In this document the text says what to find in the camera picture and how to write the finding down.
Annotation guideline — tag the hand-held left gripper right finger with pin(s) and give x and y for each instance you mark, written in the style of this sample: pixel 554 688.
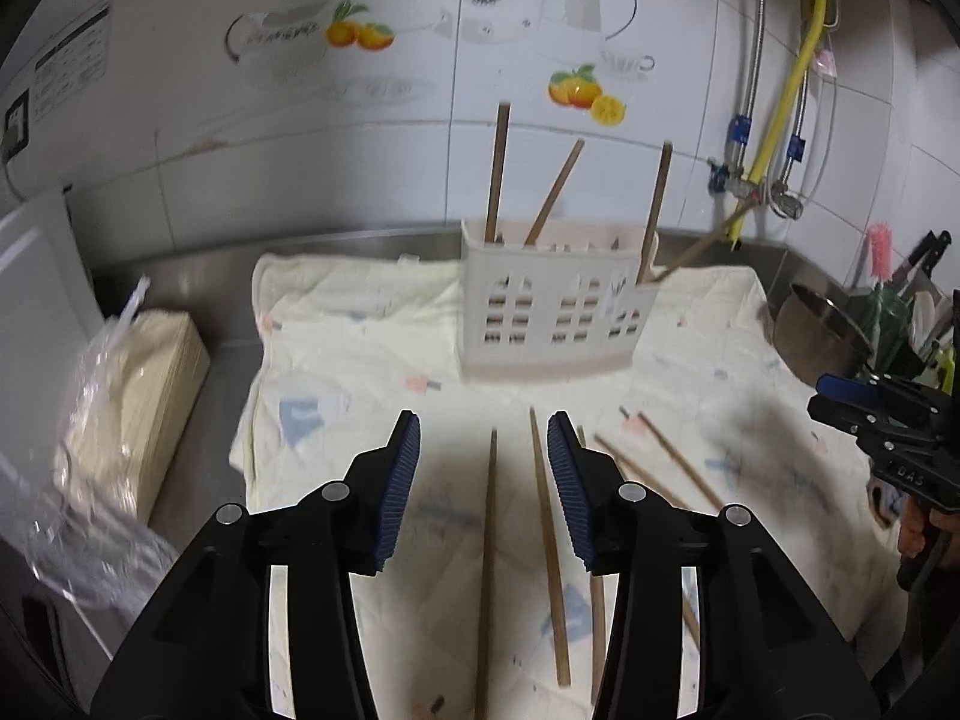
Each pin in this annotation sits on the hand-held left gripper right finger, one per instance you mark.
pixel 564 469

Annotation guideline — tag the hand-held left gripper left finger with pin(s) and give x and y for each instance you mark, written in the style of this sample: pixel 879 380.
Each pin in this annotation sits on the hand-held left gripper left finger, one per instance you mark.
pixel 399 465

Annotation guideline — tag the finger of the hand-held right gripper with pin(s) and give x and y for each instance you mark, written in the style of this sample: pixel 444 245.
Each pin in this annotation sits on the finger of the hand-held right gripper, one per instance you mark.
pixel 844 414
pixel 844 388

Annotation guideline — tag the brown wooden chopstick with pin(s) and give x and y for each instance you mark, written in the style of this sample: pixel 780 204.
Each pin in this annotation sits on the brown wooden chopstick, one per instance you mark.
pixel 486 562
pixel 701 244
pixel 550 562
pixel 682 461
pixel 598 630
pixel 555 191
pixel 690 619
pixel 652 481
pixel 654 214
pixel 495 172

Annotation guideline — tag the white plastic chopstick holder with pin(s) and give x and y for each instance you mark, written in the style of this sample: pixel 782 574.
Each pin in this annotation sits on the white plastic chopstick holder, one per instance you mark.
pixel 551 315

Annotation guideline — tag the person's right hand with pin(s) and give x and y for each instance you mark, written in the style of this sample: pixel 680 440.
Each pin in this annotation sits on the person's right hand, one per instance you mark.
pixel 912 529

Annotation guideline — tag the stainless steel pot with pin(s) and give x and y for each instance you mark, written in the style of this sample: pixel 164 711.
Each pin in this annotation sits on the stainless steel pot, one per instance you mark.
pixel 817 330

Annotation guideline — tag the green glass bottle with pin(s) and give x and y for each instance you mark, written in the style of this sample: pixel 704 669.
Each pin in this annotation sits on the green glass bottle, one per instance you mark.
pixel 885 326

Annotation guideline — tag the white utensil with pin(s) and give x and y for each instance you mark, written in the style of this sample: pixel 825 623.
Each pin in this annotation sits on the white utensil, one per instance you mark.
pixel 923 319

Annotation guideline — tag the cream printed towel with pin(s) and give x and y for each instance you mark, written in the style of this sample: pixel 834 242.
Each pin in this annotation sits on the cream printed towel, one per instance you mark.
pixel 352 360

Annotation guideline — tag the pink bottle brush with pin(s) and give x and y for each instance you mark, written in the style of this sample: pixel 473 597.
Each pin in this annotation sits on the pink bottle brush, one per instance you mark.
pixel 879 255

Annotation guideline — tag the metal water valve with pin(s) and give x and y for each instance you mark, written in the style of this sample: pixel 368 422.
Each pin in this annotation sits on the metal water valve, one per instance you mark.
pixel 787 201
pixel 731 178

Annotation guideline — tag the beige paper napkin pack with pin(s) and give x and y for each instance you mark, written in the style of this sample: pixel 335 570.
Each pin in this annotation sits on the beige paper napkin pack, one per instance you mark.
pixel 146 397

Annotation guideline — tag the clear plastic bag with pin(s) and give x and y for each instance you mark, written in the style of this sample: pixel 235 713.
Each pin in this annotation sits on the clear plastic bag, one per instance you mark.
pixel 97 540

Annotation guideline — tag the white board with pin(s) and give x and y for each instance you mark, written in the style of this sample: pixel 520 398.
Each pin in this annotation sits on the white board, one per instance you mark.
pixel 37 300

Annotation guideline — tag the white appliance with label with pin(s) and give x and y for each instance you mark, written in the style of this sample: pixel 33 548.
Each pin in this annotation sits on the white appliance with label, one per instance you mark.
pixel 67 105

